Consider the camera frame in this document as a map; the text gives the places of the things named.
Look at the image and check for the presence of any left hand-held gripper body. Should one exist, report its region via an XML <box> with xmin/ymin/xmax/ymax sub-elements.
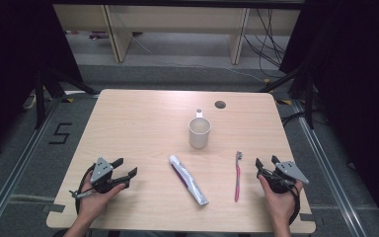
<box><xmin>90</xmin><ymin>157</ymin><xmax>120</xmax><ymax>195</ymax></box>

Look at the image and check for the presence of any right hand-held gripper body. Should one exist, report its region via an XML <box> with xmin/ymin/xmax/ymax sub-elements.
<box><xmin>260</xmin><ymin>160</ymin><xmax>310</xmax><ymax>195</ymax></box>

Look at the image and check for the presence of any white purple toothpaste tube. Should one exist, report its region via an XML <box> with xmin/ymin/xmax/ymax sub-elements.
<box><xmin>168</xmin><ymin>154</ymin><xmax>210</xmax><ymax>206</ymax></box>

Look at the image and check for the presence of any white cup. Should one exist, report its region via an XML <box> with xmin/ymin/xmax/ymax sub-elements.
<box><xmin>188</xmin><ymin>108</ymin><xmax>212</xmax><ymax>150</ymax></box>

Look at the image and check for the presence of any person's left hand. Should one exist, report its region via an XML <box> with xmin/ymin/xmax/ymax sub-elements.
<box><xmin>77</xmin><ymin>180</ymin><xmax>126</xmax><ymax>225</ymax></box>

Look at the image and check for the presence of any person's right hand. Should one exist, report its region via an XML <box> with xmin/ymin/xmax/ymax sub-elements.
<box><xmin>258</xmin><ymin>174</ymin><xmax>305</xmax><ymax>228</ymax></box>

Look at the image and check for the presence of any pink grey toothbrush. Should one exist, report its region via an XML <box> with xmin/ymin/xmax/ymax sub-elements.
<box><xmin>233</xmin><ymin>150</ymin><xmax>244</xmax><ymax>203</ymax></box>

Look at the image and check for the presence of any black metal stand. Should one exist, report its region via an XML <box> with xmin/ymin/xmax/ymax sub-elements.
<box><xmin>259</xmin><ymin>64</ymin><xmax>318</xmax><ymax>130</ymax></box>
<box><xmin>34</xmin><ymin>66</ymin><xmax>99</xmax><ymax>130</ymax></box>

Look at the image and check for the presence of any black curtain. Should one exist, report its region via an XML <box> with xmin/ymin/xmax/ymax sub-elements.
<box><xmin>0</xmin><ymin>0</ymin><xmax>84</xmax><ymax>164</ymax></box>
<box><xmin>278</xmin><ymin>0</ymin><xmax>379</xmax><ymax>236</ymax></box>

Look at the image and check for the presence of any light wooden shelf unit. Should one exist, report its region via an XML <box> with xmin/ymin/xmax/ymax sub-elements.
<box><xmin>52</xmin><ymin>3</ymin><xmax>302</xmax><ymax>66</ymax></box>

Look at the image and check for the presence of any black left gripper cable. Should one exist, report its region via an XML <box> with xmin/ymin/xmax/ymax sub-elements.
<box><xmin>68</xmin><ymin>163</ymin><xmax>97</xmax><ymax>215</ymax></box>

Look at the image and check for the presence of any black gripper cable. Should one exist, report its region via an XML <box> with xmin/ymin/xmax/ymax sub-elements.
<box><xmin>68</xmin><ymin>163</ymin><xmax>97</xmax><ymax>215</ymax></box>
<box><xmin>288</xmin><ymin>187</ymin><xmax>303</xmax><ymax>227</ymax></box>

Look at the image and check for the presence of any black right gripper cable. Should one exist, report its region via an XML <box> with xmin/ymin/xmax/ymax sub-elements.
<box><xmin>288</xmin><ymin>187</ymin><xmax>303</xmax><ymax>227</ymax></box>

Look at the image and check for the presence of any metal floor rail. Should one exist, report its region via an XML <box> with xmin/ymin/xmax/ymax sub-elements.
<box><xmin>0</xmin><ymin>98</ymin><xmax>64</xmax><ymax>237</ymax></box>
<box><xmin>291</xmin><ymin>99</ymin><xmax>367</xmax><ymax>237</ymax></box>

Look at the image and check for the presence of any black floor cable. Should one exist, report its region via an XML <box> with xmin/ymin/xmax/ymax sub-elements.
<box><xmin>280</xmin><ymin>111</ymin><xmax>310</xmax><ymax>128</ymax></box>

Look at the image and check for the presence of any bundle of hanging black cables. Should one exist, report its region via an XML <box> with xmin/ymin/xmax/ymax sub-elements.
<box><xmin>242</xmin><ymin>8</ymin><xmax>291</xmax><ymax>79</ymax></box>

